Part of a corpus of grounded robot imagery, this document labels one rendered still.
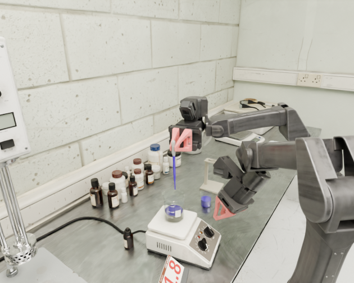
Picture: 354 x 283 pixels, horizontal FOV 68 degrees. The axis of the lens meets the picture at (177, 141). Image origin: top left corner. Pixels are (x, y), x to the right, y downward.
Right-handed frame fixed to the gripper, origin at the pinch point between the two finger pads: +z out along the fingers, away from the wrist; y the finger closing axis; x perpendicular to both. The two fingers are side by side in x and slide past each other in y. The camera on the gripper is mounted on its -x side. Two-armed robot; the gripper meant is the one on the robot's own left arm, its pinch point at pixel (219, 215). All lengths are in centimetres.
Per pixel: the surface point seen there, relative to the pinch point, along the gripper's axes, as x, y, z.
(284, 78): -63, -123, -21
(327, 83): -39, -128, -33
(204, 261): 7.4, 7.9, 7.8
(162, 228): -6.3, 12.8, 9.6
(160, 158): -42, -18, 22
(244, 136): -40, -77, 10
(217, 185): -16.7, -28.9, 14.1
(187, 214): -6.6, 3.0, 7.4
